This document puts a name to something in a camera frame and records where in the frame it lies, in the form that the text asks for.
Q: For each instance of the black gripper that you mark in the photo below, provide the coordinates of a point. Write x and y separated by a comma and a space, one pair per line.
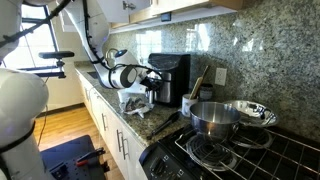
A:
149, 82

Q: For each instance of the black steel air fryer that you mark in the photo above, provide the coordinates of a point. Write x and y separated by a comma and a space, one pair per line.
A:
170, 77

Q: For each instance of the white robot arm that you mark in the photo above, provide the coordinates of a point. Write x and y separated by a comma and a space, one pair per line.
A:
24, 95

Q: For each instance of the crumpled patterned cloth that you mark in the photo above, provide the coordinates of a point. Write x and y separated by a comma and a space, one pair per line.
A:
135, 105

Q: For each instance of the white paper cup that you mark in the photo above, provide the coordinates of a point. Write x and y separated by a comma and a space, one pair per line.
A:
123, 95

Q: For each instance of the black kitchen tongs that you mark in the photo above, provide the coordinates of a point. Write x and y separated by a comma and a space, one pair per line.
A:
172, 118

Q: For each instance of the white utensil mug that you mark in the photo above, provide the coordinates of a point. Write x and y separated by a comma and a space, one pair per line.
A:
187, 102

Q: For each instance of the wooden spatula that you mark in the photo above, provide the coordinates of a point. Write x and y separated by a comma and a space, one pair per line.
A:
198, 83

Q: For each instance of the chrome kitchen faucet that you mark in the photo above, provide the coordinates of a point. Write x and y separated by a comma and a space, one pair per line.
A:
110, 56

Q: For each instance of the dark jar with lid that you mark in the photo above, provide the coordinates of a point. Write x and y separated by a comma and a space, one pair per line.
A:
205, 92

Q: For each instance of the kitchen sink basin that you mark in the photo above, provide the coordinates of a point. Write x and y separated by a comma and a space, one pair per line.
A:
93, 74

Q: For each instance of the white lower cabinets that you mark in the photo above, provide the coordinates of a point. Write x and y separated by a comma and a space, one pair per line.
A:
121, 143

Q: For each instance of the steel saucepan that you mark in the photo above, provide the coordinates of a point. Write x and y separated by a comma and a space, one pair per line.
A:
214, 119

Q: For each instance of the shiny steel mixing bowl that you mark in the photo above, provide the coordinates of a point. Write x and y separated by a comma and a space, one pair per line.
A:
254, 114

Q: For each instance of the dark blue tool cart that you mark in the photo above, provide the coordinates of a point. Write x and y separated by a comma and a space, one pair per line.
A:
61, 161

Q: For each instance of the black electric stove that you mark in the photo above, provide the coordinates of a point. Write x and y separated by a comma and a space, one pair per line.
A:
160, 161

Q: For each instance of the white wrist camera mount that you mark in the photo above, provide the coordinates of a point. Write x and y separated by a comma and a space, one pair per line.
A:
136, 89

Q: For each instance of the white wall outlet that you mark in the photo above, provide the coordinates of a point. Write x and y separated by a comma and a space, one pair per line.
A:
220, 77

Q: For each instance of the upper wall cabinets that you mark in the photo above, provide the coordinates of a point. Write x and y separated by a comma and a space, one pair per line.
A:
127, 15

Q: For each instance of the black camera on stand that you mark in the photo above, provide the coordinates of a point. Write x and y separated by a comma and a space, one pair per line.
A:
55, 70

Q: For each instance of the red handled tool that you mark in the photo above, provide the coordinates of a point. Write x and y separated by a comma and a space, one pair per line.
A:
84, 159

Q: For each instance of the wire cooling rack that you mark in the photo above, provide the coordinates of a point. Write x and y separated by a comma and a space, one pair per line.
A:
266, 154

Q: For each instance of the window with dark frame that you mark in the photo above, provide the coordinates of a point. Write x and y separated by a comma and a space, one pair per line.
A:
26, 55

